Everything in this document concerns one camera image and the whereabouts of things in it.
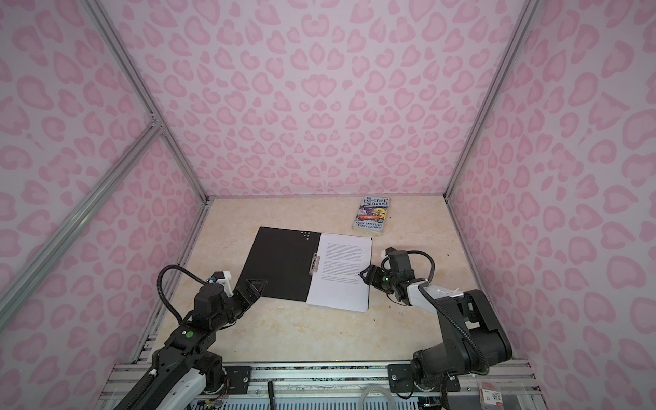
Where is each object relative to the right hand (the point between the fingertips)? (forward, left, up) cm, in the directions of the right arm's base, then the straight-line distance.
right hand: (367, 275), depth 91 cm
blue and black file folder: (+9, +33, -4) cm, 34 cm away
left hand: (-8, +34, +8) cm, 36 cm away
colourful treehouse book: (+29, -3, -1) cm, 29 cm away
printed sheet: (-2, +10, -4) cm, 11 cm away
